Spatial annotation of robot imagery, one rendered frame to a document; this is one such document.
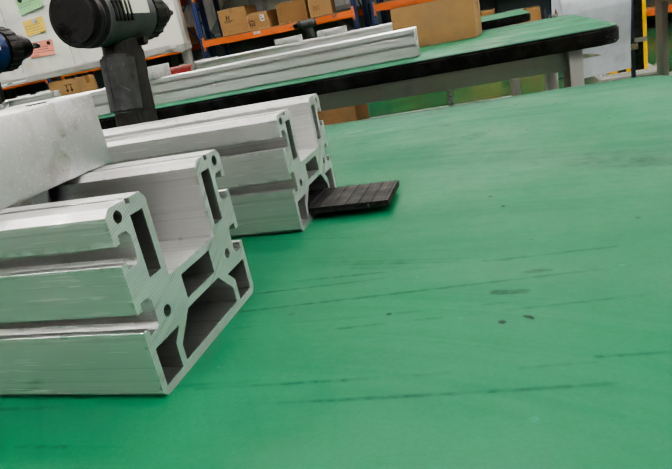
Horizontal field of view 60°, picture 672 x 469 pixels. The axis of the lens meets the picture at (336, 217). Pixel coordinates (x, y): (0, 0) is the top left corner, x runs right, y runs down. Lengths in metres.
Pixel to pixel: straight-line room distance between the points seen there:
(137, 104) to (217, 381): 0.44
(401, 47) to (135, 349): 1.64
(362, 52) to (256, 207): 1.45
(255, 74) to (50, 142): 1.64
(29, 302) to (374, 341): 0.15
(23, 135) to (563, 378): 0.26
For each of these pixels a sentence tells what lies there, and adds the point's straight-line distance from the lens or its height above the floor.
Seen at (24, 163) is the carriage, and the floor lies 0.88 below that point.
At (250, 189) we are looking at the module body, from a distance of 0.44.
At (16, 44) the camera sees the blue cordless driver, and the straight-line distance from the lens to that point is 0.90.
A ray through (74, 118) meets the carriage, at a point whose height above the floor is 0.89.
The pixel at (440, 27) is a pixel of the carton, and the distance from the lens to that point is 2.26.
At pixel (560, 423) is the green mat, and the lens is 0.21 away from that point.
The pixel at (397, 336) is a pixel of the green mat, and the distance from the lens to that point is 0.27.
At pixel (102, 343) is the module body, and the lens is 0.27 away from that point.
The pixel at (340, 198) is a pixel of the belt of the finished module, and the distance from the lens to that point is 0.45.
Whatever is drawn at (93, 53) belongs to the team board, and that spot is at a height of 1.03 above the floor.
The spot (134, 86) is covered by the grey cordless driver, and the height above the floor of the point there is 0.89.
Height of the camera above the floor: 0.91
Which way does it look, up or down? 18 degrees down
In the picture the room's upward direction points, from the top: 12 degrees counter-clockwise
